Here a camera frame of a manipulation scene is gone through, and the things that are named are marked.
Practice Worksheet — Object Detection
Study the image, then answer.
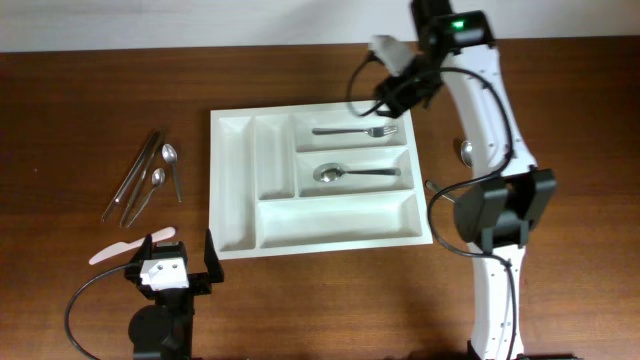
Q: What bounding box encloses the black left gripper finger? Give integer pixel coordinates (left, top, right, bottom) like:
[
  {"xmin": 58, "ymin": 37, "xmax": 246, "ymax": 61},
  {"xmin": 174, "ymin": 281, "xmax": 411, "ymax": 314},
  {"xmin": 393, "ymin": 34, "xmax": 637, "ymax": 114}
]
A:
[
  {"xmin": 130, "ymin": 234, "xmax": 153, "ymax": 263},
  {"xmin": 203, "ymin": 229, "xmax": 225, "ymax": 283}
]

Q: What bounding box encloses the steel fork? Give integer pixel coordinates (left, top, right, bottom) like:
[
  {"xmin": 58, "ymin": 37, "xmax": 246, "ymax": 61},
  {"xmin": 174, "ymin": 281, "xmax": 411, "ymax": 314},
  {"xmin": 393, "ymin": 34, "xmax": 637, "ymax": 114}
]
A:
[
  {"xmin": 425, "ymin": 180, "xmax": 456, "ymax": 203},
  {"xmin": 312, "ymin": 125, "xmax": 398, "ymax": 138}
]

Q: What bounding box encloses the steel tablespoon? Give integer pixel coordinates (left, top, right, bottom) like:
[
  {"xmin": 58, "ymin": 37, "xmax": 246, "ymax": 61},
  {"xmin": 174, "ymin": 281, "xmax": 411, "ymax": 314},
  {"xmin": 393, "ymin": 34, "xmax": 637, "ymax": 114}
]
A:
[
  {"xmin": 460, "ymin": 140, "xmax": 473, "ymax": 168},
  {"xmin": 312, "ymin": 163, "xmax": 402, "ymax": 183}
]

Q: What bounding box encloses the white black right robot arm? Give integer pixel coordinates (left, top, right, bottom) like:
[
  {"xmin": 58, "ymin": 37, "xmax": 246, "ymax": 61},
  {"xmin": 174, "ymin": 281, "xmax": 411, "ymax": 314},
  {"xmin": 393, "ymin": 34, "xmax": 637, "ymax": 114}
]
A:
[{"xmin": 369, "ymin": 1, "xmax": 557, "ymax": 359}]

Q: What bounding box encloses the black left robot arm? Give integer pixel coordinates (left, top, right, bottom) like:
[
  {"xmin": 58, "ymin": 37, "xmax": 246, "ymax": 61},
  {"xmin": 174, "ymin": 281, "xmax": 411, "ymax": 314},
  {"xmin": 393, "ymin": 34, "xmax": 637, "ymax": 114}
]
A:
[{"xmin": 125, "ymin": 231, "xmax": 224, "ymax": 359}]

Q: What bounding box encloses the pink plastic knife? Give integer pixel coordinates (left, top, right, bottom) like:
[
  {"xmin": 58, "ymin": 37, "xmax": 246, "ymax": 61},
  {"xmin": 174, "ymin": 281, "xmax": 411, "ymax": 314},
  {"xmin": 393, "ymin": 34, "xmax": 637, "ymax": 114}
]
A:
[{"xmin": 88, "ymin": 227, "xmax": 177, "ymax": 265}]

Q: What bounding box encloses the small teaspoon lower left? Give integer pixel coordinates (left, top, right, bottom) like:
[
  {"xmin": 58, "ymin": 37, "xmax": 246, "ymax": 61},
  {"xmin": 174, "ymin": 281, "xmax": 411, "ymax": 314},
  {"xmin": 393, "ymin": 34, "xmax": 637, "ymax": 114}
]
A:
[{"xmin": 125, "ymin": 168, "xmax": 166, "ymax": 228}]

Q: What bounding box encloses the small teaspoon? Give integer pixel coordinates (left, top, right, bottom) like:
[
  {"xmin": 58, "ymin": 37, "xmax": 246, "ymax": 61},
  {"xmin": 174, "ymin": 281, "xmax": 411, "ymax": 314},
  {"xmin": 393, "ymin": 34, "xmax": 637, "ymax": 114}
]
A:
[
  {"xmin": 125, "ymin": 168, "xmax": 166, "ymax": 228},
  {"xmin": 162, "ymin": 143, "xmax": 182, "ymax": 202}
]

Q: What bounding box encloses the small teaspoon upper left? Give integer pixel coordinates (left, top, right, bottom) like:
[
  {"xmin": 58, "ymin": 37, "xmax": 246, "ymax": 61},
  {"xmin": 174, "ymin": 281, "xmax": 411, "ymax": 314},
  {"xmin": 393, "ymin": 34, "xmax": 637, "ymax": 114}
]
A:
[{"xmin": 162, "ymin": 143, "xmax": 182, "ymax": 202}]

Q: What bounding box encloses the white plastic cutlery tray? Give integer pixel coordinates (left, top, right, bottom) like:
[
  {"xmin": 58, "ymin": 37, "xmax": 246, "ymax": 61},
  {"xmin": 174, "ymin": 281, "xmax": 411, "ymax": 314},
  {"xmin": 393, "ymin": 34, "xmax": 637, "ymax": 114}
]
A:
[{"xmin": 209, "ymin": 103, "xmax": 432, "ymax": 260}]

